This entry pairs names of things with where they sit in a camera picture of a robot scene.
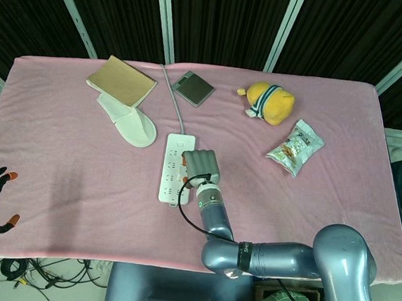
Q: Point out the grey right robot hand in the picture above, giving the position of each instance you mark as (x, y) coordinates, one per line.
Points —
(201, 166)

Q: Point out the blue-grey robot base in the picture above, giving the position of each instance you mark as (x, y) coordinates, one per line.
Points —
(174, 292)

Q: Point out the brown spiral notebook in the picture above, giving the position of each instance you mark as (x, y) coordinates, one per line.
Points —
(122, 80)

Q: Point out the yellow plush toy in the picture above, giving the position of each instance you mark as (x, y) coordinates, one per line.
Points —
(273, 104)

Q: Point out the dark square flat device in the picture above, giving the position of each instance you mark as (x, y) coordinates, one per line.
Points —
(193, 88)

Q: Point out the snack packet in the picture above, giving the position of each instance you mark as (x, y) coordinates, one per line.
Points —
(294, 148)

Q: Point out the white slipper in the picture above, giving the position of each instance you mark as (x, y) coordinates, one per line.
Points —
(132, 125)

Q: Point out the pink table cloth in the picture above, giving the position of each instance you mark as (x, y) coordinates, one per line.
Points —
(78, 182)

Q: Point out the white power strip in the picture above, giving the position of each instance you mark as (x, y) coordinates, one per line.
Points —
(169, 190)

